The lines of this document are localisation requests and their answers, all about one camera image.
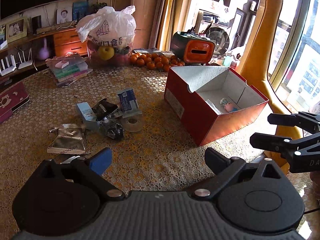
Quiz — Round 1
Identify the pink pig figurine toy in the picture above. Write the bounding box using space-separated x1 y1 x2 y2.
220 98 238 113

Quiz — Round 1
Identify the bag of white balls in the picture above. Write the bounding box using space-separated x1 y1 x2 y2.
205 99 222 115

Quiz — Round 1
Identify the silver foil snack packet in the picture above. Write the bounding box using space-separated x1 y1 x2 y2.
47 123 87 155

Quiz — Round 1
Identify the black crinkled plastic bag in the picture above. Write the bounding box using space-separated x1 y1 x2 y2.
99 119 124 140

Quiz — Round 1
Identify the light blue carton box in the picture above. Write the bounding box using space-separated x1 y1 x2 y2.
75 102 100 131

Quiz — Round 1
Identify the black mesh snack packet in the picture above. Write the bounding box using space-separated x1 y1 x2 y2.
92 99 118 121

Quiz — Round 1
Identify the clear tape roll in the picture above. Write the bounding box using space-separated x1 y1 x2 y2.
120 114 144 132

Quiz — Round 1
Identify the red cardboard box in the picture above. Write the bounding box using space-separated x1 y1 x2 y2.
164 66 268 146

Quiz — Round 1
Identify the blue white wipes packet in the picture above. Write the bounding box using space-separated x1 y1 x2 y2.
117 88 142 118

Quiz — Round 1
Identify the maroon tablet case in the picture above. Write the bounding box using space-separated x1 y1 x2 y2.
0 82 29 123

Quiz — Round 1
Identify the yellow apple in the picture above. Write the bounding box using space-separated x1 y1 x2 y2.
98 46 114 61

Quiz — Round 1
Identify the pile of oranges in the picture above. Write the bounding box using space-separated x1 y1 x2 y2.
129 52 185 72

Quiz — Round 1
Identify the white router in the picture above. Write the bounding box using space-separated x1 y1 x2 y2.
0 55 16 76
18 48 33 69

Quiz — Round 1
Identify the washing machine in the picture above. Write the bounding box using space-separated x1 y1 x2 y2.
202 8 249 57

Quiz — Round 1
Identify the wooden tv cabinet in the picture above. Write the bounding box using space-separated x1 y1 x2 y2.
1 27 87 82

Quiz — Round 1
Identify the yellow giraffe plush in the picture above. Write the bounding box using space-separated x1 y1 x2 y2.
235 0 303 176

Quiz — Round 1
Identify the white plastic fruit bag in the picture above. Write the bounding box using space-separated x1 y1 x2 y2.
76 5 136 49

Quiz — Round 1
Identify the white portrait photo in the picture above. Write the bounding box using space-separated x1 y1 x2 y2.
56 7 72 24

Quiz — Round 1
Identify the black speaker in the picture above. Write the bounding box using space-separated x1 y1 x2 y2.
31 15 42 35

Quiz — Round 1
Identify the beige curtain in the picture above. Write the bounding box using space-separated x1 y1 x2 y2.
131 0 191 50

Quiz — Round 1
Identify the gold photo frame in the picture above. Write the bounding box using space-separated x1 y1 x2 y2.
6 17 28 43

